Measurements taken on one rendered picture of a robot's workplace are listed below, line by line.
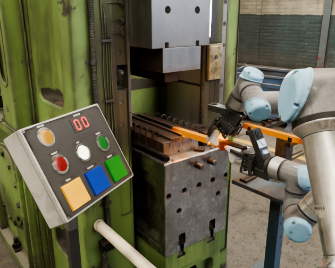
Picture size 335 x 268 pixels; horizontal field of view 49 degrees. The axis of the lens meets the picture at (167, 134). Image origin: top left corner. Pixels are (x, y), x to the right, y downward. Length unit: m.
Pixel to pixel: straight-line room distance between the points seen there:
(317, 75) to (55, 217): 0.74
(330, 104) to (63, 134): 0.72
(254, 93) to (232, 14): 0.77
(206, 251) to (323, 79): 1.25
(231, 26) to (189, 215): 0.93
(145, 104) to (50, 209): 1.10
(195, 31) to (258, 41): 8.63
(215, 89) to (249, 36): 8.47
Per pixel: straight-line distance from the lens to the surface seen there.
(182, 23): 1.49
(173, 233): 1.66
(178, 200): 1.60
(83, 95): 1.44
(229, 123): 1.36
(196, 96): 1.84
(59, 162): 1.07
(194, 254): 1.84
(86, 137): 1.18
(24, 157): 1.06
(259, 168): 1.32
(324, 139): 0.79
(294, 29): 9.66
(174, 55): 1.47
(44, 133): 1.08
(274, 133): 1.69
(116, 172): 1.21
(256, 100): 1.18
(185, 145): 1.61
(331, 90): 0.82
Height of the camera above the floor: 1.49
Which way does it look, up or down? 18 degrees down
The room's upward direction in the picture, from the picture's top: straight up
